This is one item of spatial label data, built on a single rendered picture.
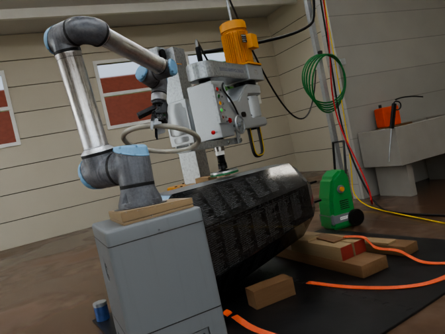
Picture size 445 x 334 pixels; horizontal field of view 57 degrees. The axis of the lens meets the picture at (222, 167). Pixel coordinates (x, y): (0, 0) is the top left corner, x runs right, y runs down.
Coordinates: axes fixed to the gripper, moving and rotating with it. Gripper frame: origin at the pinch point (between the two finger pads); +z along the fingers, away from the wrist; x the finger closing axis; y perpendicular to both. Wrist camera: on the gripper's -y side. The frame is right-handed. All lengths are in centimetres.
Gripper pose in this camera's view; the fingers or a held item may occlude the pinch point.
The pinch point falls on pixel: (153, 135)
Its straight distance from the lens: 235.1
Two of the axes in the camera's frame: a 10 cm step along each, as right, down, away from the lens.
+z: 0.0, 9.6, -2.8
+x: 0.4, 2.8, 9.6
